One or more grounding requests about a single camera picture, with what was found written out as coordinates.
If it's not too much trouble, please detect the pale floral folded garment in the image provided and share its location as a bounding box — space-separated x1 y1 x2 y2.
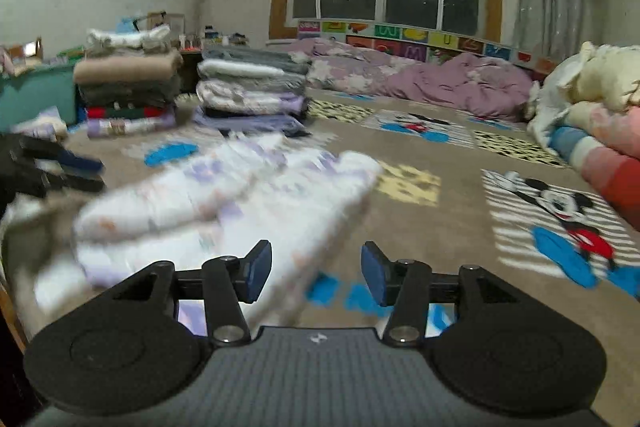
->
86 114 177 138

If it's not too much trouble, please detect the beige folded garment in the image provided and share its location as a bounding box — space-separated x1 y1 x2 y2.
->
74 51 184 85

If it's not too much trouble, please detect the white folded fleece garment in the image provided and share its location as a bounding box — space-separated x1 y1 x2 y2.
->
197 59 307 84

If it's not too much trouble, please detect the white fluffy folded garment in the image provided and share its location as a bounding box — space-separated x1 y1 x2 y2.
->
86 26 172 52

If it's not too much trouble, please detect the pink patterned garment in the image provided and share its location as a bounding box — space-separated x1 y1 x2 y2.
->
570 102 640 158

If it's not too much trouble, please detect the cartoon printed blanket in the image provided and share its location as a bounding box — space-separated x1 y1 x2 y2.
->
65 92 640 408

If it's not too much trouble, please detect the cream fluffy garment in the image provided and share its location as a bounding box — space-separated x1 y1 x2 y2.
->
527 41 640 148

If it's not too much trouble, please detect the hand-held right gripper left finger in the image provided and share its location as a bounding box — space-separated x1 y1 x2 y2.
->
115 239 273 348

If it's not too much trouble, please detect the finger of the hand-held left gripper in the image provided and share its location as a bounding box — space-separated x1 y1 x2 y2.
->
37 172 107 195
20 138 106 175

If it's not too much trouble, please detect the dark grey folded garment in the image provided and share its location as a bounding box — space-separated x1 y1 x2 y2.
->
79 77 182 108

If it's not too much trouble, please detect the lavender folded garment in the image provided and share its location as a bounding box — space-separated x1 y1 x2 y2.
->
192 111 313 138

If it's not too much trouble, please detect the cluttered dark table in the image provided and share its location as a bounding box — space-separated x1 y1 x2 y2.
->
177 24 251 54

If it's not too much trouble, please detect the blue pink striped garment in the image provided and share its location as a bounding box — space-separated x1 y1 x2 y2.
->
550 124 640 230

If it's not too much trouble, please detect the pale crumpled cloth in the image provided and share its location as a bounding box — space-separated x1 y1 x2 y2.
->
11 107 69 141

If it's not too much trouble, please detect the white purple floral garment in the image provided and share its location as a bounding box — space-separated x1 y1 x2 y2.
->
2 132 386 340

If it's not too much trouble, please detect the white floral folded garment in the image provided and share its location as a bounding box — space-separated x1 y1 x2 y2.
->
196 81 307 115

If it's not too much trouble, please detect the colourful alphabet foam panel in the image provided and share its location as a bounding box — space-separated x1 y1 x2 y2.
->
297 19 558 75

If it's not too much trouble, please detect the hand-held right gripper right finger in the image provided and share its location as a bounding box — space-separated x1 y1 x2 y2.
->
361 241 507 348

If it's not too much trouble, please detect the teal storage bin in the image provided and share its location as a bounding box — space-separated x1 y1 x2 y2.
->
0 66 78 130

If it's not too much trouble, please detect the red green striped garment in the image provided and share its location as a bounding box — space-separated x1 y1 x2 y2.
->
86 106 176 120

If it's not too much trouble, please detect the purple quilt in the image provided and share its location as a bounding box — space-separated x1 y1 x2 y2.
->
287 38 538 122

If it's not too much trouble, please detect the wooden chair back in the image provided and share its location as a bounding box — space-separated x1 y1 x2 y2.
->
7 38 45 60

